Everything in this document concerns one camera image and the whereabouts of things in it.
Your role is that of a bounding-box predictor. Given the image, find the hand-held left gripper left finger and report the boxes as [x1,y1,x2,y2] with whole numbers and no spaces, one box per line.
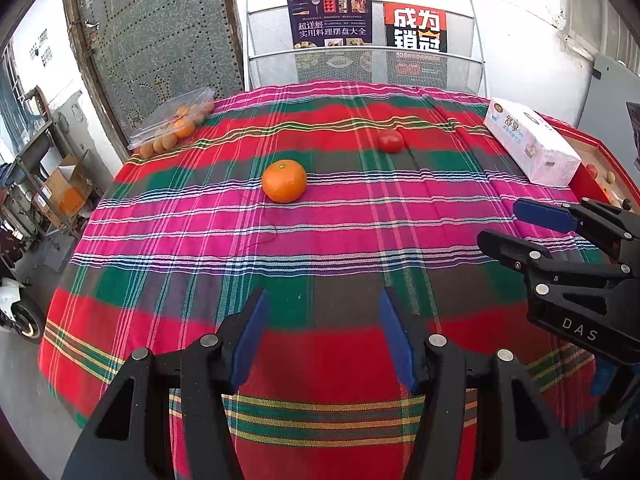
[60,287,271,480]

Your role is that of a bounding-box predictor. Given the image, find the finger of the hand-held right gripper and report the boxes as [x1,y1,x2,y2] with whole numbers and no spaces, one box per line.
[476,229,633,291]
[512,198,640,267]

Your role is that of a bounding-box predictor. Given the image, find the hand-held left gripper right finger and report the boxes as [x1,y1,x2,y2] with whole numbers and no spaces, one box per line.
[378,287,586,480]

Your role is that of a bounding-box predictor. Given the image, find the red cardboard tray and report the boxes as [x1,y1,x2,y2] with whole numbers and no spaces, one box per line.
[542,115,640,218]

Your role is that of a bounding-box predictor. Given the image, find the person's right hand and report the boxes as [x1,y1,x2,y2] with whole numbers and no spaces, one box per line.
[590,357,621,398]

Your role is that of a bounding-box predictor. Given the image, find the white tissue pack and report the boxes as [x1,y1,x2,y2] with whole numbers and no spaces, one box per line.
[483,97,582,186]

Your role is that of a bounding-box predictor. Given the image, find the plaid tablecloth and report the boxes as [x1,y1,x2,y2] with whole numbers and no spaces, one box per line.
[37,80,640,480]

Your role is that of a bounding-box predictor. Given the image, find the grey electrical box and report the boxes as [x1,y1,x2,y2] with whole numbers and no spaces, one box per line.
[580,52,640,133]

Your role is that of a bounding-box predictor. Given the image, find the orange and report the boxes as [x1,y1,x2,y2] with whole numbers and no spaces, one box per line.
[261,159,308,204]

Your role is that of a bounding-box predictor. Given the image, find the barred window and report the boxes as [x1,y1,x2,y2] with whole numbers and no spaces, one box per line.
[555,0,616,56]

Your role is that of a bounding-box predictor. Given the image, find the pile of small oranges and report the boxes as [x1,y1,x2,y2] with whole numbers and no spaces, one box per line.
[139,101,215,160]

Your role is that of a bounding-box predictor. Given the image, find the red and black book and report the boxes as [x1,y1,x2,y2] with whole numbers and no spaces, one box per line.
[383,2,449,88]

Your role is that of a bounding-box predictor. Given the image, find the cardboard box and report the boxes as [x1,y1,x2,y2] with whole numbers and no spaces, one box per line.
[42,162,93,221]

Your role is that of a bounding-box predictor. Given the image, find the white scooter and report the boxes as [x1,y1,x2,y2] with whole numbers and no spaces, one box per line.
[0,275,46,343]

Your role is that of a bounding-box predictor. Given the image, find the clear bag of fruit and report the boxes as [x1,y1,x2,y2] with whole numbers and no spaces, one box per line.
[127,86,216,151]

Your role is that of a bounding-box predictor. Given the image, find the metal shelf with boxes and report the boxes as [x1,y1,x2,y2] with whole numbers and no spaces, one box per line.
[12,87,66,238]

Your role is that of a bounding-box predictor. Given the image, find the purple cookbook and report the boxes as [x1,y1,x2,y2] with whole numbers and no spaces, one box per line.
[286,0,374,82]

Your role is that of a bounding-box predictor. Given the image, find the white metal mesh rack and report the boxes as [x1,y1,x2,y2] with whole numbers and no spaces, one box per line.
[245,0,488,97]

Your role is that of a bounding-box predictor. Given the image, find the studded metal door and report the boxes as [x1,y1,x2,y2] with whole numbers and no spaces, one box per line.
[61,0,246,133]

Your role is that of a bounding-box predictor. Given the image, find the blue curtained window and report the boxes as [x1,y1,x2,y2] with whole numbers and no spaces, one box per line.
[0,42,26,136]

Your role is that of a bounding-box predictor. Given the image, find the wall notices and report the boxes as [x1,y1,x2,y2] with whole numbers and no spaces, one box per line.
[27,30,53,66]

